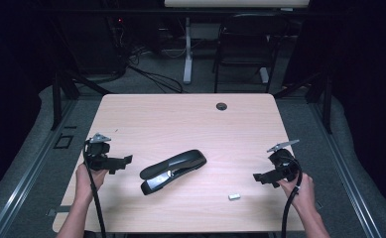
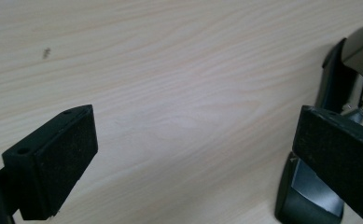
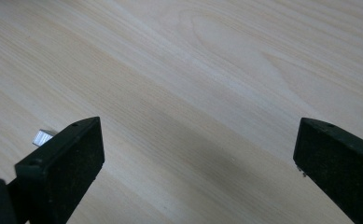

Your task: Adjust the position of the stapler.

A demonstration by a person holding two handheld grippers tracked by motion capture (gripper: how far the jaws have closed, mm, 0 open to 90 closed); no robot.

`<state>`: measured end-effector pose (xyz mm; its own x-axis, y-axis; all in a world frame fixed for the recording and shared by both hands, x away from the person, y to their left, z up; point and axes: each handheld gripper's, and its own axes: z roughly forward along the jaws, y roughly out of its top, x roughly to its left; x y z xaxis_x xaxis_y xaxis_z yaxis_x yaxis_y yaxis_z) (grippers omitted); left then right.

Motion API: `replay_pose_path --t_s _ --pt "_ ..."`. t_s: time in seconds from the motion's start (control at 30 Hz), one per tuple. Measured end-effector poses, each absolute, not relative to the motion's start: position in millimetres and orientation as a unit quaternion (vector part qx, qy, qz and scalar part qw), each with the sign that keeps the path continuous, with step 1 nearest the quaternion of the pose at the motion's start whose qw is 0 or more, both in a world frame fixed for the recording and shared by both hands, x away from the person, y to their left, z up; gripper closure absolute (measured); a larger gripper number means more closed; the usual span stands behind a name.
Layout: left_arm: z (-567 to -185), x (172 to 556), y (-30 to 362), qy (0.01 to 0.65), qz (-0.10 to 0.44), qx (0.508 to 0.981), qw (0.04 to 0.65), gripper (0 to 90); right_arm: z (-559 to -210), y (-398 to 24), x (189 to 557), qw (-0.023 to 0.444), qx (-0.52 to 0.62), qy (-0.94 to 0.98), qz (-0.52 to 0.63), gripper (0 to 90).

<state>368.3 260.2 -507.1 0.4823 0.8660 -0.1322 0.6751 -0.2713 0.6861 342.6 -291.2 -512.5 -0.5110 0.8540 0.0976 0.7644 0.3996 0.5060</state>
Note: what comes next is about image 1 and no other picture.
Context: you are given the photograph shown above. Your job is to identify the white desk foot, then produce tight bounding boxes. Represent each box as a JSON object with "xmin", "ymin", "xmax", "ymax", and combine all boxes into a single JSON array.
[{"xmin": 259, "ymin": 66, "xmax": 271, "ymax": 84}]

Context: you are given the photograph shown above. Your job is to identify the black floor cables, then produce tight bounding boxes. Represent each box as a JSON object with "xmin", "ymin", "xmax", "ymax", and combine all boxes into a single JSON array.
[{"xmin": 127, "ymin": 63, "xmax": 185, "ymax": 94}]

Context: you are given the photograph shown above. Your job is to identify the white desk leg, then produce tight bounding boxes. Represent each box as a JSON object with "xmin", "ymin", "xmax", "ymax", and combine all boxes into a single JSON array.
[{"xmin": 183, "ymin": 17, "xmax": 194, "ymax": 85}]

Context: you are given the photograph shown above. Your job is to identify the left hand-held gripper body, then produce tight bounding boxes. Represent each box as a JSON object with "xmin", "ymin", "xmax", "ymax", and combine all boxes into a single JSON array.
[{"xmin": 82, "ymin": 132, "xmax": 115, "ymax": 172}]

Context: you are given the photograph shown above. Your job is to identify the black folding chair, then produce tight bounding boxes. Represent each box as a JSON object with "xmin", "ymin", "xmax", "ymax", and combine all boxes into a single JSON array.
[{"xmin": 212, "ymin": 13, "xmax": 289, "ymax": 94}]

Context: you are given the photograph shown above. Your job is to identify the black metal stand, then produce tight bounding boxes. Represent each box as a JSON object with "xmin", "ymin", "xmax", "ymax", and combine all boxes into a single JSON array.
[
  {"xmin": 273, "ymin": 70, "xmax": 334, "ymax": 135},
  {"xmin": 50, "ymin": 70, "xmax": 113, "ymax": 132}
]

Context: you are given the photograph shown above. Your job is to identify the black stapler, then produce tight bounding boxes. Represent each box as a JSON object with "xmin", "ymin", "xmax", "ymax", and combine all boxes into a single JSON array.
[{"xmin": 139, "ymin": 149, "xmax": 208, "ymax": 196}]

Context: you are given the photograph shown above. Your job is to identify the white desk top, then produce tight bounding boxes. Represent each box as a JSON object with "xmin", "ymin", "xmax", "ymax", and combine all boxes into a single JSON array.
[{"xmin": 164, "ymin": 0, "xmax": 311, "ymax": 9}]

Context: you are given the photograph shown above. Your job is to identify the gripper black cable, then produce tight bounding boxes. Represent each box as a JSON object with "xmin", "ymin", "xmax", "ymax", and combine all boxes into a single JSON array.
[
  {"xmin": 281, "ymin": 155, "xmax": 304, "ymax": 238},
  {"xmin": 82, "ymin": 140, "xmax": 107, "ymax": 238}
]

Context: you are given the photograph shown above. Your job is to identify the grey panel under desk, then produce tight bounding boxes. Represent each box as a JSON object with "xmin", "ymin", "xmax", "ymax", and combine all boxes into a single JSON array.
[{"xmin": 191, "ymin": 23, "xmax": 221, "ymax": 41}]

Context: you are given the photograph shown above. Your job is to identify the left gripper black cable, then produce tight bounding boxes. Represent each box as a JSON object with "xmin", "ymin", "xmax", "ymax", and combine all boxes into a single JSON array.
[{"xmin": 82, "ymin": 140, "xmax": 107, "ymax": 238}]

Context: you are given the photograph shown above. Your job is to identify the person's left hand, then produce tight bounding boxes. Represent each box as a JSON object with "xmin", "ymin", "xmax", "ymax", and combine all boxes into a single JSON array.
[{"xmin": 75, "ymin": 163, "xmax": 109, "ymax": 202}]

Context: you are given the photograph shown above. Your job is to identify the metal floor rail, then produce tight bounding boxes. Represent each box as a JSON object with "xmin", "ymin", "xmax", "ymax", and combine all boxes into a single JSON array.
[
  {"xmin": 0, "ymin": 98, "xmax": 79, "ymax": 238},
  {"xmin": 308, "ymin": 98, "xmax": 383, "ymax": 238}
]

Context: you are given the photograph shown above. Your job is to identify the person's right hand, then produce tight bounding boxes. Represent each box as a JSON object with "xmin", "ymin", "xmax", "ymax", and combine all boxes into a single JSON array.
[{"xmin": 277, "ymin": 172, "xmax": 316, "ymax": 212}]

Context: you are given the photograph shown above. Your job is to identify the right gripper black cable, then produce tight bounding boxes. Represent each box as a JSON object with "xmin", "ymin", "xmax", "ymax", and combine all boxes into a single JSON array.
[{"xmin": 281, "ymin": 155, "xmax": 304, "ymax": 238}]

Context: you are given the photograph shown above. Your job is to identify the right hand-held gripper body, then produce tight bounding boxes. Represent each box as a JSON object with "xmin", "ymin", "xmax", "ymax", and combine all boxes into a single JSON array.
[{"xmin": 267, "ymin": 139, "xmax": 303, "ymax": 182}]

